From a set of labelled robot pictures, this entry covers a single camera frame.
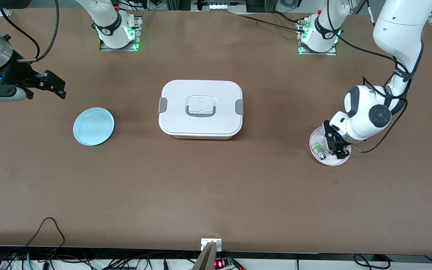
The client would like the pink round plate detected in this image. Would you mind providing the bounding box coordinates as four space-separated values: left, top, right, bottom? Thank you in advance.
309 126 351 166

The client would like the light blue round plate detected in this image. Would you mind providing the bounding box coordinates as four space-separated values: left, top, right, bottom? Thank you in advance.
73 107 115 146

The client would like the white lidded pink container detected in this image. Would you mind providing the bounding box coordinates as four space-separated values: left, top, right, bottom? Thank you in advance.
158 79 245 140

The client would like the red display electronics module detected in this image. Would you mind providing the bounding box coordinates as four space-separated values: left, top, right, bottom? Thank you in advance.
214 256 236 269

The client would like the green push-button switch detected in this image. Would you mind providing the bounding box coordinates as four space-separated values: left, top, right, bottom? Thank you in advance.
312 142 327 161

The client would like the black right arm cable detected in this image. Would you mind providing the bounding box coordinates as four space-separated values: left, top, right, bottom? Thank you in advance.
0 0 60 62

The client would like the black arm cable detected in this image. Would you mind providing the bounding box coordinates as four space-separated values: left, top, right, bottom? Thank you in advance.
231 10 408 154
0 0 60 62

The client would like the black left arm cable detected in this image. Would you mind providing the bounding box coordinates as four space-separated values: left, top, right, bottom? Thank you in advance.
231 10 408 154

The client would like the black coiled floor cable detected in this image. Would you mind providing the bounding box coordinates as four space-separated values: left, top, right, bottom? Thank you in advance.
353 254 392 269

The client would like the black looped table cable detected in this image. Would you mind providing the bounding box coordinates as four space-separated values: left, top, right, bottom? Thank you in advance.
24 217 66 249

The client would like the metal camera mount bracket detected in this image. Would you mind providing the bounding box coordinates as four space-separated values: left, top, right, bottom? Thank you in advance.
193 238 222 270

